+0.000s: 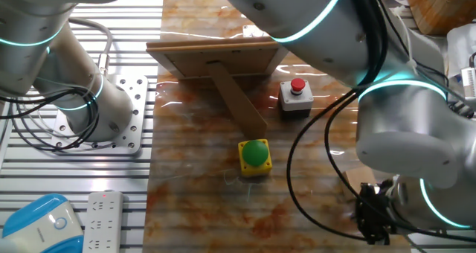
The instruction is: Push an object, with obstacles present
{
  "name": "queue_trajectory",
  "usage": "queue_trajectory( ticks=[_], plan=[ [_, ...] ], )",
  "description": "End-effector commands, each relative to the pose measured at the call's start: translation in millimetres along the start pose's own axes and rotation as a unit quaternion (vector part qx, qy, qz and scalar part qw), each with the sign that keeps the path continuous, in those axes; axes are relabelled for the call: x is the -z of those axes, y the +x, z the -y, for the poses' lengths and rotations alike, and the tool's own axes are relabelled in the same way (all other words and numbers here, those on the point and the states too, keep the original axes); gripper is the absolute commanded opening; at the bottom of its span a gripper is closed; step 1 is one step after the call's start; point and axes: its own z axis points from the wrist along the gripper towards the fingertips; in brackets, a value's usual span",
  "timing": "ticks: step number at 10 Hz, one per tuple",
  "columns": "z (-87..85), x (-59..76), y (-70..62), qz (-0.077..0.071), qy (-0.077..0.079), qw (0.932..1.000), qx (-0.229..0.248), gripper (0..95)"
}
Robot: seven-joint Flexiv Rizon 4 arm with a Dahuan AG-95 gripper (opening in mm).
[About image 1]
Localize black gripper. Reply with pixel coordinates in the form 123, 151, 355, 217
355, 182, 395, 246

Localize light wooden block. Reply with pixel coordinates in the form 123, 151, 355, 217
344, 167, 377, 200

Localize green button yellow box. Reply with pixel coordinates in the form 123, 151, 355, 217
237, 138, 273, 178

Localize crumpled white tissue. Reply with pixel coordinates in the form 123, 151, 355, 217
444, 22, 476, 79

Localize orange marble pattern mat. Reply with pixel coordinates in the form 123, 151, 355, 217
142, 0, 412, 253

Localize brown cardboard box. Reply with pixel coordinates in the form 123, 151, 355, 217
403, 0, 476, 37

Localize white power strip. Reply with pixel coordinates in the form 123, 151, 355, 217
82, 190, 124, 253

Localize blue white plastic device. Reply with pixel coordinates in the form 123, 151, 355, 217
0, 193, 85, 253

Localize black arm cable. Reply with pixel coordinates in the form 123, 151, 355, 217
323, 0, 476, 243
285, 0, 373, 243

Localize wooden picture frame stand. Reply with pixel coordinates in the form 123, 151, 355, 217
146, 36, 289, 139

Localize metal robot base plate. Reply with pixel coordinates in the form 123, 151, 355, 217
50, 74, 149, 156

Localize black base cable bundle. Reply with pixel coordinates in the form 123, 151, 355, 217
0, 87, 100, 153

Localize thick grey cable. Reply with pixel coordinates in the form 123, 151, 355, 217
68, 16, 114, 77

